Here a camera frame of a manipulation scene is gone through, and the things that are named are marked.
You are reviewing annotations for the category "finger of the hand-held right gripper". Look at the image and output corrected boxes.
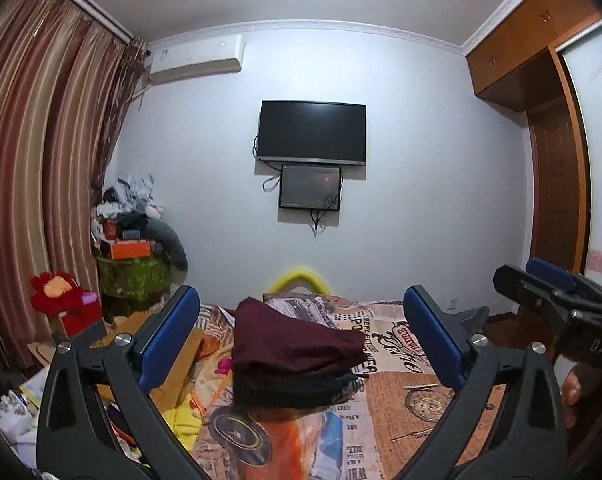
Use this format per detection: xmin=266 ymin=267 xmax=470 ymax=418
xmin=525 ymin=257 xmax=602 ymax=301
xmin=493 ymin=264 xmax=576 ymax=332

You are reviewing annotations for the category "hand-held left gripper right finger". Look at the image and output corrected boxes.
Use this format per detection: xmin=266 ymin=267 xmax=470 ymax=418
xmin=403 ymin=285 xmax=569 ymax=480

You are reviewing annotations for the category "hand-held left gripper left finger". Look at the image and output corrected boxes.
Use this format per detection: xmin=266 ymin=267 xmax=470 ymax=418
xmin=36 ymin=285 xmax=204 ymax=480

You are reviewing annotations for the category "maroon button-up shirt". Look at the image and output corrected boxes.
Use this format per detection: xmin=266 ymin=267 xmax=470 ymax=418
xmin=229 ymin=297 xmax=369 ymax=378

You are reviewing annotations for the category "pile of clothes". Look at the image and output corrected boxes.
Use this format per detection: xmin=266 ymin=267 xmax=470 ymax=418
xmin=91 ymin=172 xmax=166 ymax=231

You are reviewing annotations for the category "person's right hand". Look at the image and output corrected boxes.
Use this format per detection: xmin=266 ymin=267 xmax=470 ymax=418
xmin=561 ymin=366 xmax=584 ymax=407

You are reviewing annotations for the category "grey blue cloth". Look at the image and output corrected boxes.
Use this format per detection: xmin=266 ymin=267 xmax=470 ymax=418
xmin=453 ymin=306 xmax=490 ymax=332

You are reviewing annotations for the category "green covered stand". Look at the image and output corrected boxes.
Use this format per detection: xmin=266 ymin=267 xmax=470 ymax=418
xmin=97 ymin=255 xmax=172 ymax=302

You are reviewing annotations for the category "printed bed blanket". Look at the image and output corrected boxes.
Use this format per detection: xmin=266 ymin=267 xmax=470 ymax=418
xmin=181 ymin=292 xmax=512 ymax=480

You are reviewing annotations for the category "yellow cloth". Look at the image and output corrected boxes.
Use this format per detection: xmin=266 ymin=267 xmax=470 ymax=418
xmin=163 ymin=392 xmax=209 ymax=453

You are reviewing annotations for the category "brown wooden door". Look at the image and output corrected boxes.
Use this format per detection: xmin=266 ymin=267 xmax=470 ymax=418
xmin=528 ymin=105 xmax=589 ymax=273

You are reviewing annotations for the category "orange box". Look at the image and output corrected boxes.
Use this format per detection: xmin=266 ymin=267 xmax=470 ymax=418
xmin=110 ymin=240 xmax=152 ymax=261

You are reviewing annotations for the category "red plush toy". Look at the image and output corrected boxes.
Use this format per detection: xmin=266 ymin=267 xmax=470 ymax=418
xmin=30 ymin=271 xmax=104 ymax=322

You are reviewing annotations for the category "black garment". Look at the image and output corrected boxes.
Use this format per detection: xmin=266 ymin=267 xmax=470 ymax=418
xmin=233 ymin=380 xmax=366 ymax=409

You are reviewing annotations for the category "pink heart sliding wardrobe door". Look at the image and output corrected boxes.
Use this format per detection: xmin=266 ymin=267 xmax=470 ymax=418
xmin=556 ymin=20 xmax=602 ymax=288

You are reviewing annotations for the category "yellow curved pillow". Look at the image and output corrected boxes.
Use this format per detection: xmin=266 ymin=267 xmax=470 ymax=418
xmin=273 ymin=266 xmax=332 ymax=293

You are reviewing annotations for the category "orange clear plastic bag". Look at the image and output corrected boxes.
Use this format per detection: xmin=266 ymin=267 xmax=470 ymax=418
xmin=261 ymin=407 xmax=344 ymax=480

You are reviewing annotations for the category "pile of papers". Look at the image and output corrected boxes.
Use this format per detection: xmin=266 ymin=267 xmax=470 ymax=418
xmin=0 ymin=375 xmax=44 ymax=443

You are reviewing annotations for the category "wooden overhead cabinet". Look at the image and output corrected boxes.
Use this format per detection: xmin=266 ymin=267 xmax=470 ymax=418
xmin=465 ymin=0 xmax=602 ymax=113

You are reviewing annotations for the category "striped brown curtain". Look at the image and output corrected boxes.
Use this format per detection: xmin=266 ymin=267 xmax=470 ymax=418
xmin=0 ymin=0 xmax=149 ymax=376

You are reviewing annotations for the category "white air conditioner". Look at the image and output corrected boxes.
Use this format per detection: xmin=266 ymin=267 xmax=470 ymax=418
xmin=148 ymin=35 xmax=245 ymax=86

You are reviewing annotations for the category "black cable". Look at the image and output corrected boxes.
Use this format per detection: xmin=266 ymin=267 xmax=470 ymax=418
xmin=308 ymin=209 xmax=330 ymax=239

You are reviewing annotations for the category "small black wall monitor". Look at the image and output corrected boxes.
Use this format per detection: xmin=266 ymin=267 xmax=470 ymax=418
xmin=279 ymin=162 xmax=342 ymax=211

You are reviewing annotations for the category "black wall television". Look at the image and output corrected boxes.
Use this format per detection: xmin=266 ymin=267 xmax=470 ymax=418
xmin=257 ymin=100 xmax=368 ymax=167

